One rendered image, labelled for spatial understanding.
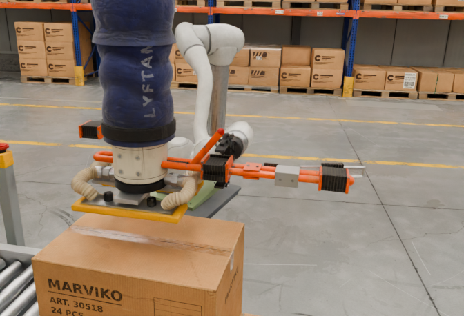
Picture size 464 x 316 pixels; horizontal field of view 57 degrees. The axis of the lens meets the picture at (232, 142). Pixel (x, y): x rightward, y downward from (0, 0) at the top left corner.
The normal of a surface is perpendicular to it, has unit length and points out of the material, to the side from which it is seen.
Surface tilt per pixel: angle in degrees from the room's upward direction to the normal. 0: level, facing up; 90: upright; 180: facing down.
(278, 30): 90
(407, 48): 90
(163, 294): 90
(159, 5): 89
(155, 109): 79
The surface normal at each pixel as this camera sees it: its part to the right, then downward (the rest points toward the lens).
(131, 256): 0.02, -0.95
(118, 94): -0.29, 0.07
